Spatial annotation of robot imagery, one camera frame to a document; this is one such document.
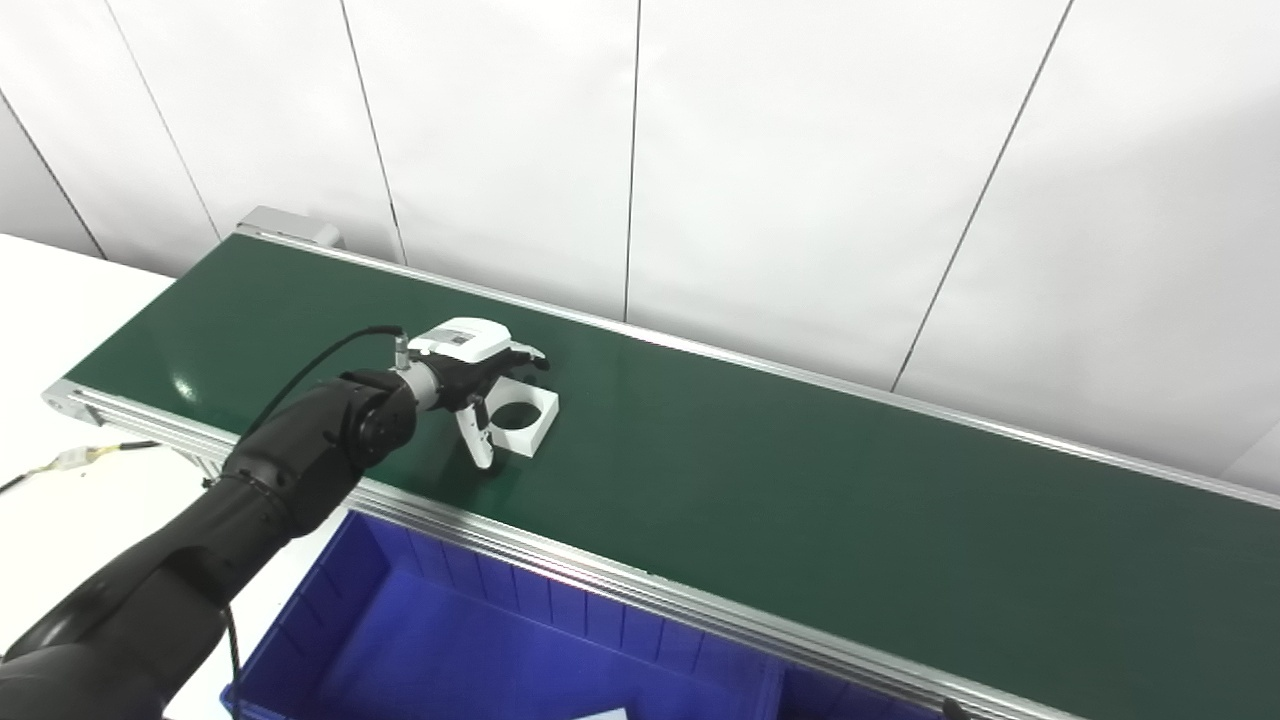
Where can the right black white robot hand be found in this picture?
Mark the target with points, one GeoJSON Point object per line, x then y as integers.
{"type": "Point", "coordinates": [952, 710]}

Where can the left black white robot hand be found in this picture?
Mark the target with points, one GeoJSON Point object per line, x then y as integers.
{"type": "Point", "coordinates": [460, 340]}

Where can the white square part round hole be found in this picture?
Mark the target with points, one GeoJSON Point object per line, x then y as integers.
{"type": "Point", "coordinates": [600, 714]}
{"type": "Point", "coordinates": [540, 425]}

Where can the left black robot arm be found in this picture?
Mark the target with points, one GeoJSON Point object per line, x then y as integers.
{"type": "Point", "coordinates": [200, 560]}

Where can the grey conveyor motor box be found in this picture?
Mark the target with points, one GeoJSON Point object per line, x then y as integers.
{"type": "Point", "coordinates": [290, 226]}

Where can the blue plastic bin white parts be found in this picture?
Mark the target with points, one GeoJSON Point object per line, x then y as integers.
{"type": "Point", "coordinates": [450, 640]}

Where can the green conveyor belt aluminium frame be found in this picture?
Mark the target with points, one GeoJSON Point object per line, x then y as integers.
{"type": "Point", "coordinates": [800, 480]}

